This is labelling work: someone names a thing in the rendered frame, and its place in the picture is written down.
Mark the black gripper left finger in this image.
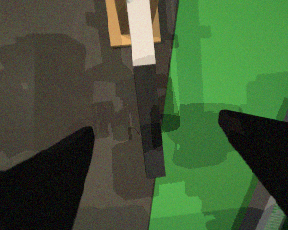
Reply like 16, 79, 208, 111
0, 126, 95, 230

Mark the green putting mat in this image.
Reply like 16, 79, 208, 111
148, 0, 288, 230

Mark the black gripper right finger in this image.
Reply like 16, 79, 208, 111
218, 109, 288, 218

